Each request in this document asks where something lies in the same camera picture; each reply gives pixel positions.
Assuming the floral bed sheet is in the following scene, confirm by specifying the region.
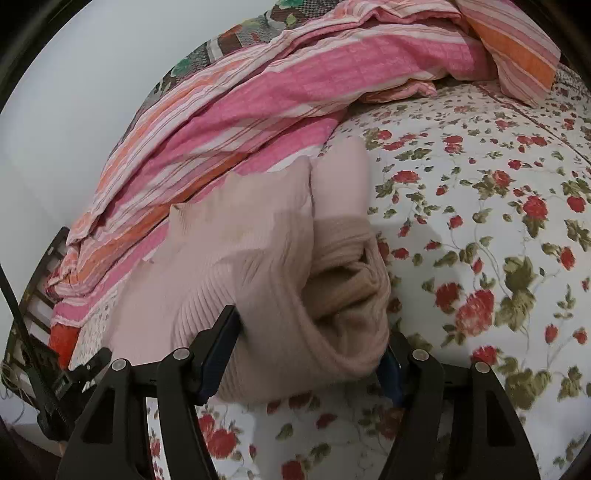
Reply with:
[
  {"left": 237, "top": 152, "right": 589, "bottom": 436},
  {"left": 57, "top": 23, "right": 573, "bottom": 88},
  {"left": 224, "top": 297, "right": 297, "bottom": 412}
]
[{"left": 69, "top": 62, "right": 591, "bottom": 480}]

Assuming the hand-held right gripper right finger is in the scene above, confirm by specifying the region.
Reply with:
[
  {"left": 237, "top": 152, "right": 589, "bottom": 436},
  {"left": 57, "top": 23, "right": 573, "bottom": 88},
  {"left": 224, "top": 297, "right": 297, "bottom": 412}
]
[{"left": 376, "top": 330, "right": 541, "bottom": 480}]

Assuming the pink striped quilt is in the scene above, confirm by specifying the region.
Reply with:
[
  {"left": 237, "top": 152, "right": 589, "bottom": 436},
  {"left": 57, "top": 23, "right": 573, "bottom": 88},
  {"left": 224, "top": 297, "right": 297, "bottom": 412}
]
[{"left": 44, "top": 0, "right": 561, "bottom": 333}]

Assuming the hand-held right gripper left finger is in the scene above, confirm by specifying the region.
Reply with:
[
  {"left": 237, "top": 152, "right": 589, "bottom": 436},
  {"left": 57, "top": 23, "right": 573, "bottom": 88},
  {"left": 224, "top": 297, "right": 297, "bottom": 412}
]
[{"left": 55, "top": 305, "right": 243, "bottom": 480}]

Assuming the patchwork floral blanket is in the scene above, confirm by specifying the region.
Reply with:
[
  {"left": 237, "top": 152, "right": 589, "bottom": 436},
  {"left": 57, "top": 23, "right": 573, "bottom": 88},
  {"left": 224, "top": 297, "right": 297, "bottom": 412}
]
[{"left": 127, "top": 0, "right": 301, "bottom": 121}]

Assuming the pink knit sweater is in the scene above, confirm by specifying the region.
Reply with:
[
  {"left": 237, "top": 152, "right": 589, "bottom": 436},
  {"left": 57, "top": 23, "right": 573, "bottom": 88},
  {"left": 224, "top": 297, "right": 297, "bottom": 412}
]
[{"left": 108, "top": 136, "right": 393, "bottom": 407}]

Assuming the red pillow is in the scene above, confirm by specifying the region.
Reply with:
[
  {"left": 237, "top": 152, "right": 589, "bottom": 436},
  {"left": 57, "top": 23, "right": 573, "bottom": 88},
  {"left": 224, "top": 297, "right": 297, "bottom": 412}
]
[{"left": 48, "top": 323, "right": 77, "bottom": 370}]

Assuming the dark wooden headboard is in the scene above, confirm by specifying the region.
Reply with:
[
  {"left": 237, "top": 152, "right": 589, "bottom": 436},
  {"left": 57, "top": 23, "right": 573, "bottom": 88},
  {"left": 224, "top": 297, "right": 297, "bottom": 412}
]
[{"left": 2, "top": 226, "right": 70, "bottom": 384}]

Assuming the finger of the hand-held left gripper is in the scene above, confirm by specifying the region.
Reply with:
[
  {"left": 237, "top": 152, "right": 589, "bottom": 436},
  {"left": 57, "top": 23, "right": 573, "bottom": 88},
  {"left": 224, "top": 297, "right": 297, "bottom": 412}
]
[{"left": 69, "top": 347, "right": 114, "bottom": 385}]

